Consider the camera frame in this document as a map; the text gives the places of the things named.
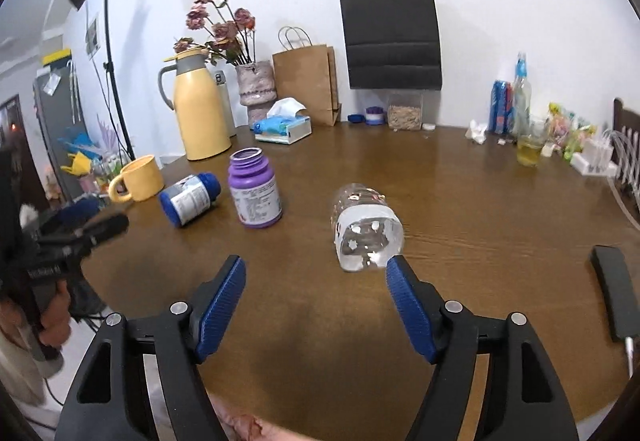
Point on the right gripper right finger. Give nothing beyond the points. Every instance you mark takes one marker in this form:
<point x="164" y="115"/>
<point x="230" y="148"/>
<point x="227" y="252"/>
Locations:
<point x="523" y="399"/>

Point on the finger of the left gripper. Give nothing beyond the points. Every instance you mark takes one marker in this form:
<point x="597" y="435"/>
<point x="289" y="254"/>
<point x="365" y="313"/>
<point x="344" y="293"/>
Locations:
<point x="103" y="230"/>
<point x="75" y="214"/>

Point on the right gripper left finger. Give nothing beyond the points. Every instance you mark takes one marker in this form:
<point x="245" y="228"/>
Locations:
<point x="109" y="400"/>

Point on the purple supplement bottle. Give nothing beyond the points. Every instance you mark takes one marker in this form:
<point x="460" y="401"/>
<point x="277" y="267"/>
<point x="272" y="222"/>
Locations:
<point x="253" y="187"/>

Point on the left hand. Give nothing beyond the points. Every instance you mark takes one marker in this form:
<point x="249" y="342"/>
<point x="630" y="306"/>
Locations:
<point x="55" y="320"/>

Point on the yellow ceramic mug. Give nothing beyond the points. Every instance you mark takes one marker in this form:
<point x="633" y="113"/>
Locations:
<point x="138" y="181"/>

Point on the blue lid supplement bottle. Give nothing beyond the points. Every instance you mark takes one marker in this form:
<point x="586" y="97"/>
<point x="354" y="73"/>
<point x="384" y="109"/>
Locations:
<point x="189" y="198"/>

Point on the grey refrigerator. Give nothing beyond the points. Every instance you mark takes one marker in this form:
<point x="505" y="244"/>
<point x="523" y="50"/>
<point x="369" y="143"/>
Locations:
<point x="60" y="119"/>

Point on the black smartphone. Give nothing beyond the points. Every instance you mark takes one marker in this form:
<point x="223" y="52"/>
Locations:
<point x="620" y="300"/>

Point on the yellow thermos jug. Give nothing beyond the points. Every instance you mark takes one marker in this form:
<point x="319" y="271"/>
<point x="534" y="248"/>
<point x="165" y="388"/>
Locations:
<point x="197" y="105"/>

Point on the blue tissue box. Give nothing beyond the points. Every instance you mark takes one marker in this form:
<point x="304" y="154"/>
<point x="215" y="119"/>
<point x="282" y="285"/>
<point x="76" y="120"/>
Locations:
<point x="287" y="122"/>

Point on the pink textured vase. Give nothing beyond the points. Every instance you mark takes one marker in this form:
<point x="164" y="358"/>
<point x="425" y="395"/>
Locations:
<point x="257" y="89"/>

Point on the dried pink roses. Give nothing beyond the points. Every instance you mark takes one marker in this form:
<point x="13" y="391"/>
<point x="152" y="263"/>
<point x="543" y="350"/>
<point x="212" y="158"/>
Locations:
<point x="229" y="34"/>

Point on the white power strip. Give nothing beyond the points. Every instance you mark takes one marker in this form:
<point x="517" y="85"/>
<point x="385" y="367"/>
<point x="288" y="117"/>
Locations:
<point x="595" y="159"/>

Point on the glass of yellow drink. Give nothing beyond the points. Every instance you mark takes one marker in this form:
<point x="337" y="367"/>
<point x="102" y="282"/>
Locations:
<point x="530" y="140"/>

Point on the brown paper bag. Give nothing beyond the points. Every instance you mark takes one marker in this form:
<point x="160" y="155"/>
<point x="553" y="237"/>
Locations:
<point x="307" y="73"/>

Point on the snack packets pile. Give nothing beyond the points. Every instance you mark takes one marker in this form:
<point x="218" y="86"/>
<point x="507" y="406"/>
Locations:
<point x="567" y="132"/>

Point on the crumpled white tissue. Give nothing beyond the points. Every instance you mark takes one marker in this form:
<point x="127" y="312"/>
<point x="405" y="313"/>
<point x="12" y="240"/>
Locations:
<point x="477" y="132"/>

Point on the blue jar lid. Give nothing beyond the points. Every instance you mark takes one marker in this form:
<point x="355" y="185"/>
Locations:
<point x="356" y="118"/>

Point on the blue drink can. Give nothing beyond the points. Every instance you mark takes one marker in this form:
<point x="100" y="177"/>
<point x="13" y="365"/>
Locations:
<point x="500" y="110"/>

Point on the small purple white jar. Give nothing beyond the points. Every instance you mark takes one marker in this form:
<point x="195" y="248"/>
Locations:
<point x="375" y="115"/>

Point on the dark wooden chair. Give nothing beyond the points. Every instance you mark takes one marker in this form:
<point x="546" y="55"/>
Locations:
<point x="626" y="145"/>

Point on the clear glass bottle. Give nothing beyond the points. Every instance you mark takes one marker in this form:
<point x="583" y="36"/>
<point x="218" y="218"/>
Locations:
<point x="522" y="93"/>

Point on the clear container of nuts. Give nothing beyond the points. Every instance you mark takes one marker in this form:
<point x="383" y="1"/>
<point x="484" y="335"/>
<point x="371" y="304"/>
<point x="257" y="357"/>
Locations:
<point x="405" y="110"/>

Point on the black paper bag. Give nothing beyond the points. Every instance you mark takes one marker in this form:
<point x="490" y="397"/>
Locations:
<point x="392" y="44"/>

